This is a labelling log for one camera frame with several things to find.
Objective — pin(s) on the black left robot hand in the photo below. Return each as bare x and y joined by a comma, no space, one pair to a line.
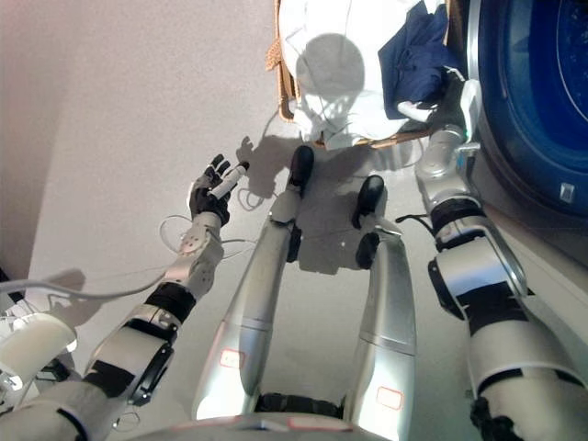
209,195

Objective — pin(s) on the gray front-load washing machine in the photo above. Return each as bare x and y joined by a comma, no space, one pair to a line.
528,92

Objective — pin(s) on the silver right robot leg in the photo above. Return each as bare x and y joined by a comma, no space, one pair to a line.
388,331

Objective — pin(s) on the white clothes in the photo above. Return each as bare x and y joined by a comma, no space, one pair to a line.
367,115

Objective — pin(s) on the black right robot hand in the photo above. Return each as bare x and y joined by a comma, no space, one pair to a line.
452,98

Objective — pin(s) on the silver robot leg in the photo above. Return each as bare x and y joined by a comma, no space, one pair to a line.
257,298
388,331

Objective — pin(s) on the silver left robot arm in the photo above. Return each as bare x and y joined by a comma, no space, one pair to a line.
138,349

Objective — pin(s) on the woven wicker laundry basket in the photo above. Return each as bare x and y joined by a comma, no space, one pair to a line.
286,98

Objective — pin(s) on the navy blue garment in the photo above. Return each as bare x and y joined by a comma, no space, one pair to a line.
413,59

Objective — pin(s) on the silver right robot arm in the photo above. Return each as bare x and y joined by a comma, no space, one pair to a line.
500,349

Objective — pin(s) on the silver left robot leg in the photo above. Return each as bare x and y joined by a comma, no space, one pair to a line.
257,298

